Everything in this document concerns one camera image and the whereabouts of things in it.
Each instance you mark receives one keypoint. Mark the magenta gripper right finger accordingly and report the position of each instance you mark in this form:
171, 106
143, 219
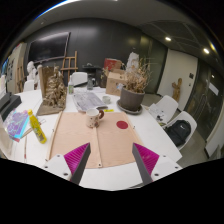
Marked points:
146, 161

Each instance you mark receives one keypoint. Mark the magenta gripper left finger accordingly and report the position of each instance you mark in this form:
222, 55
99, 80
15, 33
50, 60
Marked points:
76, 161

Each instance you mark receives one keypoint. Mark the red round coaster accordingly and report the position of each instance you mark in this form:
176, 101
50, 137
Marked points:
122, 124

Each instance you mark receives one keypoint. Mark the black backpack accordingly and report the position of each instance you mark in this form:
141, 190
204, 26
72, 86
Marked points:
179, 131

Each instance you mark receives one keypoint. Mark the white floral mug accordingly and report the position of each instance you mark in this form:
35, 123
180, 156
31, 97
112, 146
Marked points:
93, 117

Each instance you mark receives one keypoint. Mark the yellow drink bottle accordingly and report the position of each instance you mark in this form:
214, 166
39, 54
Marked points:
35, 125

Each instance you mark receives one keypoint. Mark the white chair near table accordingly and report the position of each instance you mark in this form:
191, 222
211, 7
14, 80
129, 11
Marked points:
164, 109

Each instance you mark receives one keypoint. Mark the folded newspaper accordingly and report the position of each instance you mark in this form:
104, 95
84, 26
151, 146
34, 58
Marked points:
87, 100

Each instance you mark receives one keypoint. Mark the white chair with backpack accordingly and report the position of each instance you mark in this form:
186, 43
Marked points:
187, 117

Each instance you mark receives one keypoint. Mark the grey pot with dried plant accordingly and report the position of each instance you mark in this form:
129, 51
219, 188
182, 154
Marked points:
133, 90

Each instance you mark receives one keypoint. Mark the colourful book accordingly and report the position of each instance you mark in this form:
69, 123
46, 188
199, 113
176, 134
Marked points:
15, 124

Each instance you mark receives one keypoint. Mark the clear plastic bottle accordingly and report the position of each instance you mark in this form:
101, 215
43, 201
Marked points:
70, 86

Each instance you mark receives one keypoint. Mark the wooden carved sculpture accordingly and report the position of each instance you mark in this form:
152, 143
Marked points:
53, 91

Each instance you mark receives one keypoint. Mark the wooden figure statue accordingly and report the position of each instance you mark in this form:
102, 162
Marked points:
176, 89

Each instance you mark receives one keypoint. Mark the glass pitcher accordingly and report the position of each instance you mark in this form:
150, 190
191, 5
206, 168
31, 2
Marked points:
90, 83

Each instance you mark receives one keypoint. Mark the white chair behind table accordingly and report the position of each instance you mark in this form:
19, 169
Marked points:
79, 78

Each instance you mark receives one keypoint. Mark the cardboard box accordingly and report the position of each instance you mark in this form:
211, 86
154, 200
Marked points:
114, 84

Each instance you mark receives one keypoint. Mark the black box at left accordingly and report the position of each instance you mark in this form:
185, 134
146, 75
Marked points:
7, 103

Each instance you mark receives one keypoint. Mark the red box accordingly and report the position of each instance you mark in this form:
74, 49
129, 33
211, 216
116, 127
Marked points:
111, 64

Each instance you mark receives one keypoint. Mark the wooden easel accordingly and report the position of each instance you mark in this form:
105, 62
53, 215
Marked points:
69, 65

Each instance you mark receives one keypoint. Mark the white plaster bust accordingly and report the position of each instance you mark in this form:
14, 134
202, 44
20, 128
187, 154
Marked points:
31, 71

